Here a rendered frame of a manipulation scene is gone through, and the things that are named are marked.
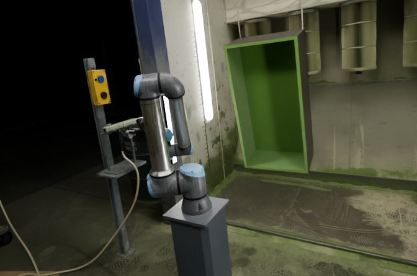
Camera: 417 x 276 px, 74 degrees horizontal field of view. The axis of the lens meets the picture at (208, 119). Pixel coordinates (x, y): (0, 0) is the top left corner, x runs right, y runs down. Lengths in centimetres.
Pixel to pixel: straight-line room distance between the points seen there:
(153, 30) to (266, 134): 150
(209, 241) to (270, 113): 153
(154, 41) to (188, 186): 132
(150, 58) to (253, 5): 159
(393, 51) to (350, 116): 82
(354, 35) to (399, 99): 88
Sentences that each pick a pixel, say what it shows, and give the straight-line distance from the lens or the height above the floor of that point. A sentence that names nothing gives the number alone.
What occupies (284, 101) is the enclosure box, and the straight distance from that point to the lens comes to 275.
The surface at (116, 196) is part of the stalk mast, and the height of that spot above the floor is 53.
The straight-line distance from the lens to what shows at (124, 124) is 219.
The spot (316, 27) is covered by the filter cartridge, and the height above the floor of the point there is 177.
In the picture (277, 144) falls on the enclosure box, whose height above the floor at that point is 61.
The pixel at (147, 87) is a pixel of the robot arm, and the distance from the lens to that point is 148.
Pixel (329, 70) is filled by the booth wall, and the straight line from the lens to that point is 377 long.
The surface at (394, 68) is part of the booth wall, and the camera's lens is 375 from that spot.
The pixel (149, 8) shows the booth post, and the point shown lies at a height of 200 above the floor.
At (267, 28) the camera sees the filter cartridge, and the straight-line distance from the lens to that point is 365.
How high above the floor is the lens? 151
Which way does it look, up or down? 11 degrees down
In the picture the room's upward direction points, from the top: 6 degrees counter-clockwise
